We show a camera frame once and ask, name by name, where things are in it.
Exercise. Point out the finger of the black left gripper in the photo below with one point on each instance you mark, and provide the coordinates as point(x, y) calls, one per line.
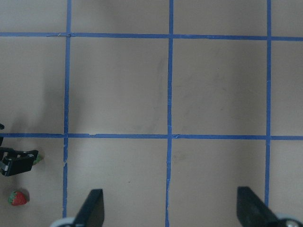
point(14, 162)

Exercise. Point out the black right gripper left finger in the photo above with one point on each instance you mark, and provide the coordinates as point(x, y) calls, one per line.
point(91, 213)

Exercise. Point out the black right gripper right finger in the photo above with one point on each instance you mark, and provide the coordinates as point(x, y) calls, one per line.
point(251, 210)

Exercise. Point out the red strawberry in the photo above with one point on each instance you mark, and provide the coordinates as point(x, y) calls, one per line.
point(38, 159)
point(18, 198)

